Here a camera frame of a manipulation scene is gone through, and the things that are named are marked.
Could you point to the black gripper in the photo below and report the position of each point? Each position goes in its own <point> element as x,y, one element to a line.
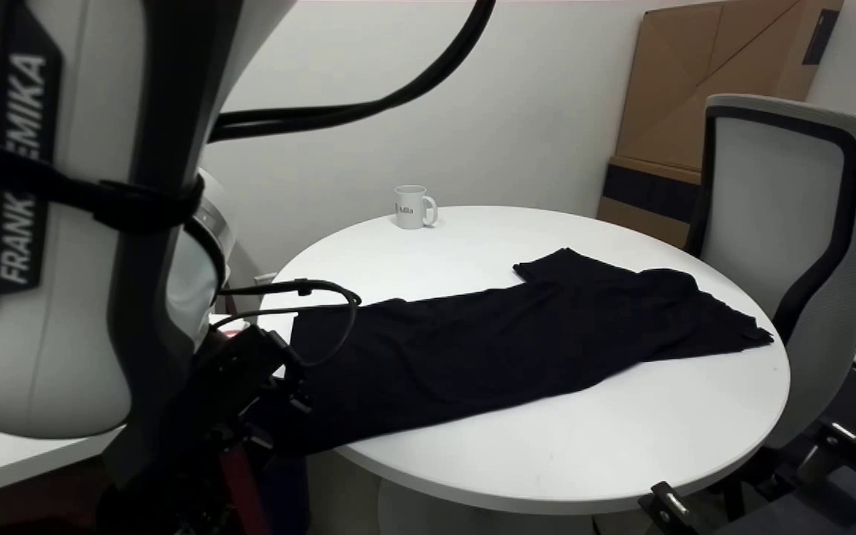
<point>251,374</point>

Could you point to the black shirt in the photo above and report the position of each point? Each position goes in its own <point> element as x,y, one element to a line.
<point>505,336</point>

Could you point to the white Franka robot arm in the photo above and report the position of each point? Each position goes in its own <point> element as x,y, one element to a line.
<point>60,299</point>

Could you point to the white mug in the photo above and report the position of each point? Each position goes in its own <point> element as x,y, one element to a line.
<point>415,208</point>

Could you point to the large cardboard sheet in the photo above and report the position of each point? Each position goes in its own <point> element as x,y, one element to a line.
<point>706,89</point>

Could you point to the grey mesh office chair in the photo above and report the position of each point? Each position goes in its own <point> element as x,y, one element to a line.
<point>795,208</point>

